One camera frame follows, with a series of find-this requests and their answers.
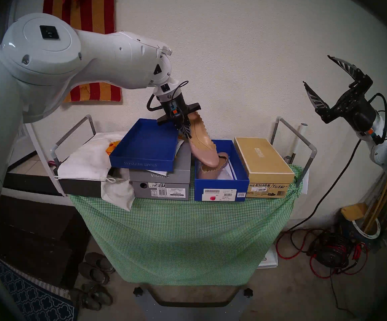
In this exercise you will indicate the grey closed shoe box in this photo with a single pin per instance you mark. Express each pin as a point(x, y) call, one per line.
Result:
point(143, 186)

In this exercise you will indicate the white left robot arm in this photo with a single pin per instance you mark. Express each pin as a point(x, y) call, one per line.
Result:
point(113, 63)

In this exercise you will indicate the tan closed shoe box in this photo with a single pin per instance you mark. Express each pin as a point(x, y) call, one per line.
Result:
point(263, 159)

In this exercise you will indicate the orange paper piece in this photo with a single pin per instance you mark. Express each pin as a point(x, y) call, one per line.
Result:
point(112, 148)

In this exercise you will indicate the blue bucket white rim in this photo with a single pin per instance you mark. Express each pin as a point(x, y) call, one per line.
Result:
point(367, 231)

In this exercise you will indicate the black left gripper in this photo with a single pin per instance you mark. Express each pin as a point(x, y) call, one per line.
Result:
point(175, 111)

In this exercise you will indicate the white flat box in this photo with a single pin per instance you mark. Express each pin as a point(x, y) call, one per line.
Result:
point(268, 258)

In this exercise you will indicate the blue patterned rug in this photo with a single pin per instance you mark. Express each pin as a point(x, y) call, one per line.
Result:
point(33, 300)

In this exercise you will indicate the green checkered table cloth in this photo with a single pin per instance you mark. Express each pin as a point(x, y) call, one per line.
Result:
point(186, 240)

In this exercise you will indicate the burlap american flag banner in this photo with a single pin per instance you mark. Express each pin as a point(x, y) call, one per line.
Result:
point(93, 9)

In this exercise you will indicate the brown slipper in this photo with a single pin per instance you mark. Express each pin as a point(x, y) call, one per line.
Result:
point(93, 273)
point(101, 261)

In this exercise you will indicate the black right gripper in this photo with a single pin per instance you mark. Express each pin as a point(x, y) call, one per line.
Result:
point(360, 113)

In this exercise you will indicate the grey cart base frame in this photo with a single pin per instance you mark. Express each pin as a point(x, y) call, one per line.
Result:
point(150, 310)

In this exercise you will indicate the wooden sticks bundle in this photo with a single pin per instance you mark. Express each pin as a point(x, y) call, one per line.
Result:
point(377, 203)

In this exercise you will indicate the black star knob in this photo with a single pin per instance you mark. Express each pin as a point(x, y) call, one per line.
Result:
point(248, 293)
point(138, 291)

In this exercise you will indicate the dark wooden chest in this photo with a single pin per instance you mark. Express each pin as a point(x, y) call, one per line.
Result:
point(39, 233)

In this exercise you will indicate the blue shoe box lid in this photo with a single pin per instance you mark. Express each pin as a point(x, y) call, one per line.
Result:
point(146, 144)

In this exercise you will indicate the white paper sheet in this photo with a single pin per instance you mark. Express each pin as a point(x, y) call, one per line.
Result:
point(180, 145)

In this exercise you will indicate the black door step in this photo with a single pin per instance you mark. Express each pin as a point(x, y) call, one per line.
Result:
point(29, 186)

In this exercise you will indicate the beige scalloped shoe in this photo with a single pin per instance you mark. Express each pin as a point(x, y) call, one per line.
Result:
point(203, 146)
point(208, 174)

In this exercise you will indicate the white plastic tube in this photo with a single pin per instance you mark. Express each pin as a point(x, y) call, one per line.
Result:
point(299, 143)

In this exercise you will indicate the blue open shoe box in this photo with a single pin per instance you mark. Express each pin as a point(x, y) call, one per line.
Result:
point(200, 186)

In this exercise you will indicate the white cloth dust bag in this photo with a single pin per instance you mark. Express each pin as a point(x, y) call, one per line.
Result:
point(86, 159)

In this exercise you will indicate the black shoe box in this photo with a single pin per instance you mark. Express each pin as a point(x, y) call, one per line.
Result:
point(79, 188)

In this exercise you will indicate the grey pipe cart rail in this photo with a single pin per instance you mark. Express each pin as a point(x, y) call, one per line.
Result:
point(70, 133)
point(296, 132)

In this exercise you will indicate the tan cardboard piece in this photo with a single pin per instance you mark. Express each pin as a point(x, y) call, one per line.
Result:
point(354, 211)

